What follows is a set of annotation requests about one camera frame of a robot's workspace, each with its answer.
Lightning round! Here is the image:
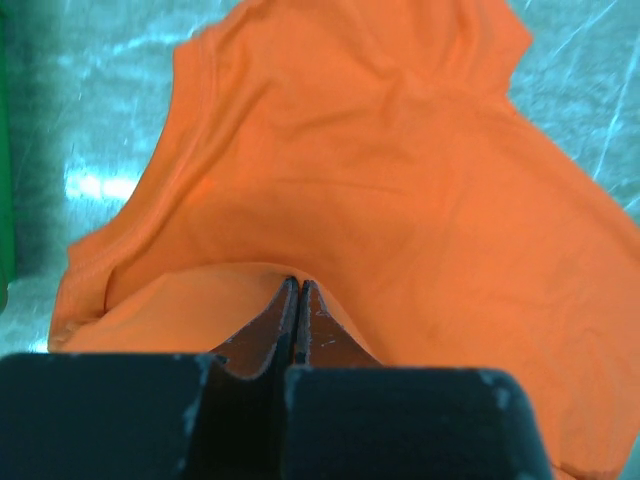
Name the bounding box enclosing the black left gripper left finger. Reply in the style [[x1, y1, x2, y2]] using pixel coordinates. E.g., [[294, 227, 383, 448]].
[[1, 279, 298, 479]]

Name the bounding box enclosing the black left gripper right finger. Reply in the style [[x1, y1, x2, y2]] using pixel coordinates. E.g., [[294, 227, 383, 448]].
[[283, 281, 552, 479]]

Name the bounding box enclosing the orange t-shirt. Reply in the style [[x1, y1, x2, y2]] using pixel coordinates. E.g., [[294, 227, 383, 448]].
[[48, 1, 639, 479]]

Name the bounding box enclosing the green plastic tray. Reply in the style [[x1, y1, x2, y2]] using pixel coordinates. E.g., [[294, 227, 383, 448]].
[[0, 5, 16, 312]]

